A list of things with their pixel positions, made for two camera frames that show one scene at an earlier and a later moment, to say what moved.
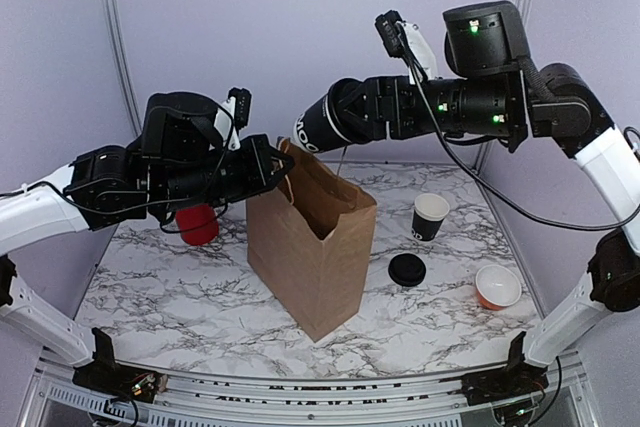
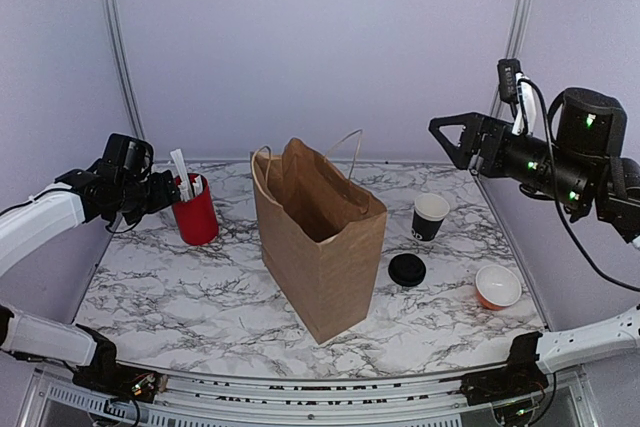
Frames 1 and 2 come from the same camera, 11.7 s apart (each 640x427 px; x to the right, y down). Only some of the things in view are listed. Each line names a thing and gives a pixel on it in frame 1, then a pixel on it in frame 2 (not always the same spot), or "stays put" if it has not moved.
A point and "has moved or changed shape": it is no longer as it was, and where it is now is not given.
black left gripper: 260,149 → 164,194
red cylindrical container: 196,215 stays put
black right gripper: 382,90 → 479,128
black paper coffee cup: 430,211 stays put
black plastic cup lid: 407,269 stays put
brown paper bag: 312,236 has moved or changed shape
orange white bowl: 496,287 stays put
